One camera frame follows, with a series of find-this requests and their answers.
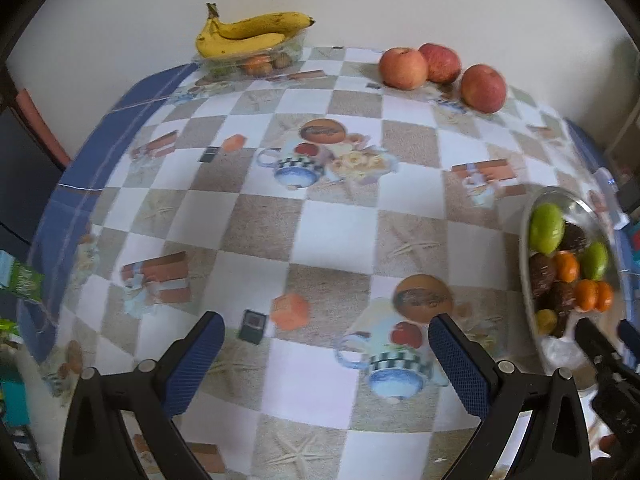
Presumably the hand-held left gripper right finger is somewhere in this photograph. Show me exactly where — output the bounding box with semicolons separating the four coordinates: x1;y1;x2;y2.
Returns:
429;312;593;480

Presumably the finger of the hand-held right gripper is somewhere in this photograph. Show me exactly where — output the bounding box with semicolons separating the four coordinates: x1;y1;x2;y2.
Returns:
575;317;613;368
617;320;640;371

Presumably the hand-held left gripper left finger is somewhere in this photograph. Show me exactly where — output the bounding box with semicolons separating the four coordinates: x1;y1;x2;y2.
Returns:
60;311;226;480

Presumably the small yellow-green fruit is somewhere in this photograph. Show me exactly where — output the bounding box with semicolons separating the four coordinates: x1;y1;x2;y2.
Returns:
535;308;558;336

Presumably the wrinkled brown passion fruit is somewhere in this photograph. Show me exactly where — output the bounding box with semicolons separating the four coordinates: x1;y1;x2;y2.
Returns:
547;281;576;318
560;222;590;255
529;252;557;298

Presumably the green round fruit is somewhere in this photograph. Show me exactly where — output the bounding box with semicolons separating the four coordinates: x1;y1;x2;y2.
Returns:
529;203;566;255
580;242;610;281

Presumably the round metal bowl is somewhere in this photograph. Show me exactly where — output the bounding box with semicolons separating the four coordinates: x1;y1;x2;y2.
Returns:
519;186;638;356

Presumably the white power strip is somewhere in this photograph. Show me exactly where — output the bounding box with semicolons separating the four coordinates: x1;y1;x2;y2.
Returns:
592;167;631;231

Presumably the checkered printed tablecloth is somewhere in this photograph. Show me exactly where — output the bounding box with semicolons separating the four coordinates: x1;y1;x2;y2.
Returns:
17;46;640;480

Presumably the teal box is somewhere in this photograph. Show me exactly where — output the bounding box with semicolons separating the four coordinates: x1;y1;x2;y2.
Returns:
0;377;31;428

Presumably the green snack packet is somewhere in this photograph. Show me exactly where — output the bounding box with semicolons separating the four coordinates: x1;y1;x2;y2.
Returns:
0;250;47;306

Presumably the clear plastic container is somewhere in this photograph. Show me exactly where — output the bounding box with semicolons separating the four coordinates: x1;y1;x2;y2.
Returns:
194;30;307;81

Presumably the pale red apple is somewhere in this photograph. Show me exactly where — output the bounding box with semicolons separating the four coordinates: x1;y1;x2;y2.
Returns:
378;47;429;91

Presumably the yellow banana bunch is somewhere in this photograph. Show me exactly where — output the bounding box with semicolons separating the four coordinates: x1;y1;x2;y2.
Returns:
195;2;316;59

